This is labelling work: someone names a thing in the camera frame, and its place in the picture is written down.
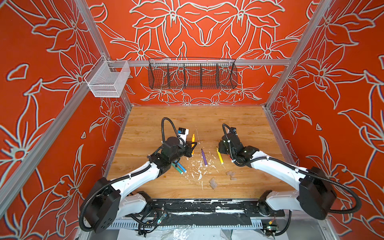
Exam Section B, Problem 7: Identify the blue highlighter pen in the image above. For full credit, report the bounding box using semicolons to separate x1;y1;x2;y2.
177;163;187;173

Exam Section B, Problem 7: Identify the orange highlighter pen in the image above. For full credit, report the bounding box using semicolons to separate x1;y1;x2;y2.
192;133;196;156

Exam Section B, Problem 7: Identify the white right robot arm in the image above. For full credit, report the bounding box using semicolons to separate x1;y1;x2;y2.
219;124;337;220

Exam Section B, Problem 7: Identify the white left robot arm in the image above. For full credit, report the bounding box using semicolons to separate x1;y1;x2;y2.
79;137;197;234

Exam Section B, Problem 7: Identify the yellow highlighter pen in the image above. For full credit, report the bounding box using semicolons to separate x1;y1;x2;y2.
216;147;224;165

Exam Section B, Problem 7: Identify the green highlighter pen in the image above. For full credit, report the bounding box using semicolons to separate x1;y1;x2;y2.
172;163;184;175

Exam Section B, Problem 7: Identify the purple highlighter pen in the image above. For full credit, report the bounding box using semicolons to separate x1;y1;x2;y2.
201;149;208;167

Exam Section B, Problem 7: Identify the white mesh basket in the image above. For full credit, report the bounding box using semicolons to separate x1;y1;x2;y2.
85;56;131;98

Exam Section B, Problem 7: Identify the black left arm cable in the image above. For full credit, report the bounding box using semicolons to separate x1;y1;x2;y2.
161;117;181;143

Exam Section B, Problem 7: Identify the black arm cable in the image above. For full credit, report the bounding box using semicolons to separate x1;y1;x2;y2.
161;117;181;143
233;155;363;214

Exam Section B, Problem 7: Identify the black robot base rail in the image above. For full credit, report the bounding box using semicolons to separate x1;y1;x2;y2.
134;199;288;229

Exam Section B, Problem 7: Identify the black wire basket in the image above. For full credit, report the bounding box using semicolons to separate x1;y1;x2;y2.
148;57;239;90

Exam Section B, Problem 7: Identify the right aluminium frame post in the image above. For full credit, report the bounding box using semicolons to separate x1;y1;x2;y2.
264;0;332;110

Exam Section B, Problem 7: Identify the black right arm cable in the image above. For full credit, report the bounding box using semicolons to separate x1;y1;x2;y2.
233;155;363;214

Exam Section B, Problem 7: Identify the aluminium corner frame post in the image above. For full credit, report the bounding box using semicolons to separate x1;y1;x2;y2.
76;1;132;110

